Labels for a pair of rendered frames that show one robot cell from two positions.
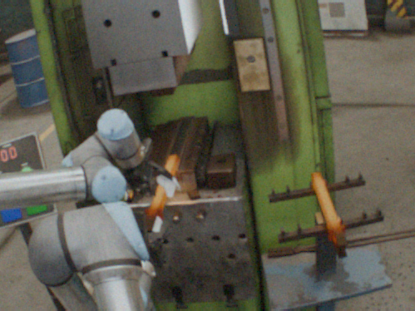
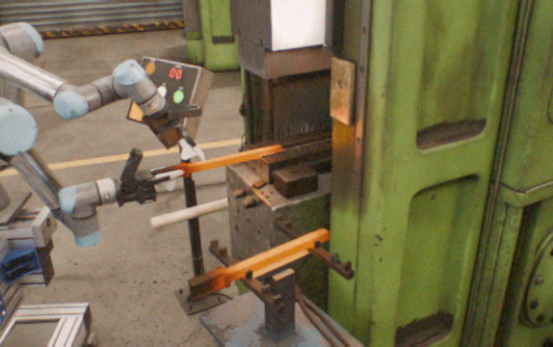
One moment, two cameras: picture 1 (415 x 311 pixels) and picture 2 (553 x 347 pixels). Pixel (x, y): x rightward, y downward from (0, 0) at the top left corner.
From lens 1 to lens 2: 131 cm
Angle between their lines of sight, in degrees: 46
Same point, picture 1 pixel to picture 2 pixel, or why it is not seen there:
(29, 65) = not seen: hidden behind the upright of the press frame
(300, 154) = (367, 213)
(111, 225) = not seen: outside the picture
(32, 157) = (188, 86)
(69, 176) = (47, 84)
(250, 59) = (341, 84)
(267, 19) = (363, 42)
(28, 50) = not seen: hidden behind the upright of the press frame
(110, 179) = (62, 99)
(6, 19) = not seen: outside the picture
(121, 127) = (119, 74)
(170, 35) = (264, 24)
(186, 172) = (265, 162)
